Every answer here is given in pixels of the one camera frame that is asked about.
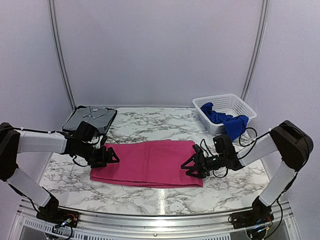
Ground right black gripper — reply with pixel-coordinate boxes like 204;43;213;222
181;153;226;179

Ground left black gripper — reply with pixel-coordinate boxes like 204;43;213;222
78;141;119;168

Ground pink trousers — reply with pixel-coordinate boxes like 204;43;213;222
90;139;204;189

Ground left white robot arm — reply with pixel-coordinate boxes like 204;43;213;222
0;121;120;223

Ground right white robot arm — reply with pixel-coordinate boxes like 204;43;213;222
183;125;320;214

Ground white plastic laundry basket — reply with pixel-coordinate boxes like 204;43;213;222
192;93;257;135

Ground folded grey polo shirt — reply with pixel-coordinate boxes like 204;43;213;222
62;105;118;135

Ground blue garment in basket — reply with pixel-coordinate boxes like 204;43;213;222
200;102;249;142

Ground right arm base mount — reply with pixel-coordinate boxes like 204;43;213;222
228;205;274;229

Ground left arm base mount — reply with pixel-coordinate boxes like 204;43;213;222
36;205;80;228

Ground right aluminium corner post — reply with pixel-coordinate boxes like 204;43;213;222
240;0;270;101

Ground aluminium front frame rail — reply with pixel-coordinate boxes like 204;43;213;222
8;198;301;240

